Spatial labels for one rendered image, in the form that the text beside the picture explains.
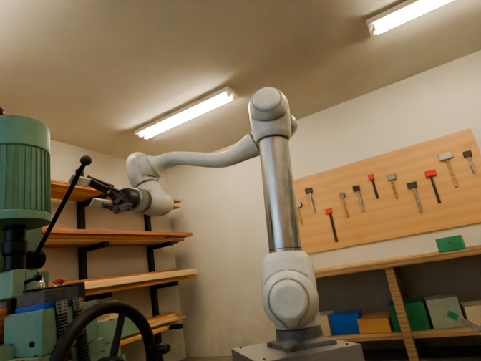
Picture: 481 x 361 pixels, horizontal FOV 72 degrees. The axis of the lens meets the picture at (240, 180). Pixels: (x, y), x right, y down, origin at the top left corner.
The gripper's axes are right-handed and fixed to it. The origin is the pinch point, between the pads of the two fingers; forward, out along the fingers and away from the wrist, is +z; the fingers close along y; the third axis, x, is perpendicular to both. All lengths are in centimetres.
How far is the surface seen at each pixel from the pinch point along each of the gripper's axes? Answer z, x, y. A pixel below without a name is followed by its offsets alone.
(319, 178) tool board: -315, 50, 37
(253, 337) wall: -325, -155, -3
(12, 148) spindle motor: 19.4, 4.0, 10.3
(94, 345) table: 10.5, -18.4, -42.1
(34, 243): -2.2, -28.5, 10.6
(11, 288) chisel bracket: 17.2, -22.9, -15.7
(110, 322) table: -3.2, -23.2, -33.2
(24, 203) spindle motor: 16.5, -5.8, -2.2
